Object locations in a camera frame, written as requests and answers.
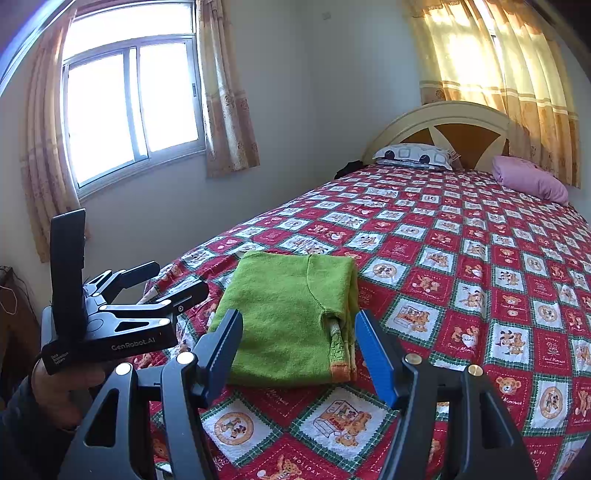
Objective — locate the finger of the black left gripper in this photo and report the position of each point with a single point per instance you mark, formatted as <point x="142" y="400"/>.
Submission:
<point x="110" y="283"/>

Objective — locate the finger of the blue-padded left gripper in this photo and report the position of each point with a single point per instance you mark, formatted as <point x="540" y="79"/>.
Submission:
<point x="172" y="304"/>

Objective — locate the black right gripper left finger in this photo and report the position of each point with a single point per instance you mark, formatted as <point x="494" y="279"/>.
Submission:
<point x="114" y="440"/>

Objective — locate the green orange striped knit sweater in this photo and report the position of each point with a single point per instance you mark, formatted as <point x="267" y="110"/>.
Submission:
<point x="298" y="313"/>

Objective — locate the dark jacket left forearm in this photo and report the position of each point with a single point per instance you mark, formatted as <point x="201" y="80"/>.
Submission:
<point x="32" y="447"/>

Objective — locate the person's left hand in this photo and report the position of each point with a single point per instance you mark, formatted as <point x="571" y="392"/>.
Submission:
<point x="53" y="393"/>

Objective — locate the dark wooden side furniture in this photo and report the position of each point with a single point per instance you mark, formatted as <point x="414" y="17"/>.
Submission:
<point x="20" y="333"/>

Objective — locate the yellow left curtain side window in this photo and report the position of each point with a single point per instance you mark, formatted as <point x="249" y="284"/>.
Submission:
<point x="46" y="175"/>

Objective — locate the yellow curtain at side window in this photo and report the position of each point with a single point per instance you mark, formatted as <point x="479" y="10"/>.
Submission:
<point x="230" y="144"/>

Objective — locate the red patchwork teddy bear quilt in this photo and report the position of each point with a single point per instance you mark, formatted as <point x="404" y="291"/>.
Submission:
<point x="463" y="270"/>

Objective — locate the sliding side window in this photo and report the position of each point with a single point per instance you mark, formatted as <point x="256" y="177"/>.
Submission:
<point x="130" y="90"/>

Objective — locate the black item beside bed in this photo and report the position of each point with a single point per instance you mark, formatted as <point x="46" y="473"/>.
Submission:
<point x="349" y="168"/>

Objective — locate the pink pillow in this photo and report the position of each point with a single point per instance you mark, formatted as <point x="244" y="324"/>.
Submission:
<point x="525" y="177"/>

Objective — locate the white car print pillow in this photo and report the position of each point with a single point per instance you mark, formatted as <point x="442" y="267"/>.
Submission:
<point x="418" y="156"/>

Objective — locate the cream and brown wooden headboard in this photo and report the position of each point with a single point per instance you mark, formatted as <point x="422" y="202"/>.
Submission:
<point x="476" y="132"/>

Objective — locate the yellow curtain behind headboard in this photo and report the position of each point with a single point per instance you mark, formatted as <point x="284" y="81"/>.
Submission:
<point x="499" y="54"/>

